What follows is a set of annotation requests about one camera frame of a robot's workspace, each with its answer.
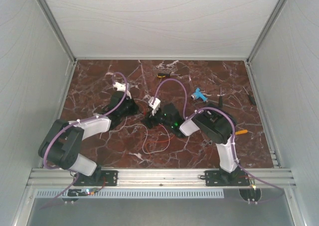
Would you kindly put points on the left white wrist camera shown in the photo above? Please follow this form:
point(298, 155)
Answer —
point(123, 88)

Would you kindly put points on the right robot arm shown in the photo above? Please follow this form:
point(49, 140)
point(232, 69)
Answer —
point(216, 124)

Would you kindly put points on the yellow black screwdriver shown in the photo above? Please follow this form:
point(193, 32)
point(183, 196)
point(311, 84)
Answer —
point(165, 75)

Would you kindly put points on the black screwdriver far right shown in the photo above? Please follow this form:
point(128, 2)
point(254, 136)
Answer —
point(250, 97)

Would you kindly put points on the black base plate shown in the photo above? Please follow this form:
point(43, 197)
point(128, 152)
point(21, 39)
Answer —
point(107, 178)
point(214, 178)

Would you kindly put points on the black handle screwdriver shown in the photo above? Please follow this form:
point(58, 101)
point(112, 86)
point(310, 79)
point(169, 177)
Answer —
point(220, 101)

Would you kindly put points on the blue plastic tool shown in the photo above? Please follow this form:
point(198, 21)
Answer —
point(199, 95)

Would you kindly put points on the orange handle tool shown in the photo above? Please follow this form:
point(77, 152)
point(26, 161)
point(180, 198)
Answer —
point(241, 132)

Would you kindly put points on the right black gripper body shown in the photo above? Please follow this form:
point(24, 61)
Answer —
point(159, 118)

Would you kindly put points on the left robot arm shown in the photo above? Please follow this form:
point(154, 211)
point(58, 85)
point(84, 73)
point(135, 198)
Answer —
point(62, 144)

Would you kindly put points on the slotted grey cable duct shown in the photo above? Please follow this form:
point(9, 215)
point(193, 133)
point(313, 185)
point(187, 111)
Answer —
point(146, 194)

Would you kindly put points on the aluminium front rail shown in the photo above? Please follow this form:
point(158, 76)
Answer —
point(153, 178)

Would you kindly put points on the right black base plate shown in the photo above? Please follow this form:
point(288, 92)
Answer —
point(214, 178)

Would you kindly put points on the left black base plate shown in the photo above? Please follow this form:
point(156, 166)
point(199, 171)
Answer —
point(107, 178)

